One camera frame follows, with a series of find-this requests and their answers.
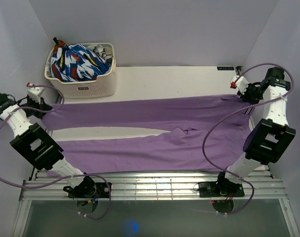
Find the orange black garment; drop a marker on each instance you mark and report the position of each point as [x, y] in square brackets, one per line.
[58, 44]

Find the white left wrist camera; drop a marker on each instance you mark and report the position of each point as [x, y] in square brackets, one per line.
[34, 92]

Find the purple trousers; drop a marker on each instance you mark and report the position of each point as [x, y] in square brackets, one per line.
[198, 133]

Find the white grey garment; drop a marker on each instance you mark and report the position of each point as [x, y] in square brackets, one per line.
[102, 51]

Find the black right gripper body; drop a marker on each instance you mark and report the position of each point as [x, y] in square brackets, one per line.
[252, 95]

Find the cream plastic laundry basket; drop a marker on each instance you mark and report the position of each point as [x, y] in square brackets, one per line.
[104, 86]

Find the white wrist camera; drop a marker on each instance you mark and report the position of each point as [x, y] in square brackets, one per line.
[239, 83]
[34, 92]

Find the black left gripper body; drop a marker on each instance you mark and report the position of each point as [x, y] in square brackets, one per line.
[33, 104]

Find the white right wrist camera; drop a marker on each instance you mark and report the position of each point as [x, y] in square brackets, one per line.
[239, 83]

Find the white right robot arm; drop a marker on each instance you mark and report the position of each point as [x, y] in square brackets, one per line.
[270, 137]

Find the blue table label sticker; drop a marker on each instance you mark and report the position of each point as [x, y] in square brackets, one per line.
[225, 68]

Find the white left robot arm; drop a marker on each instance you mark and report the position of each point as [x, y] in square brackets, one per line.
[35, 145]

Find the blue white patterned garment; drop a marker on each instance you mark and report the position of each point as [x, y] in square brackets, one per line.
[76, 63]

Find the aluminium rail frame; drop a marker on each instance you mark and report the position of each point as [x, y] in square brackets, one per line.
[137, 83]

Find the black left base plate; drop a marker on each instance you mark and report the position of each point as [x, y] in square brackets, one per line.
[99, 190]

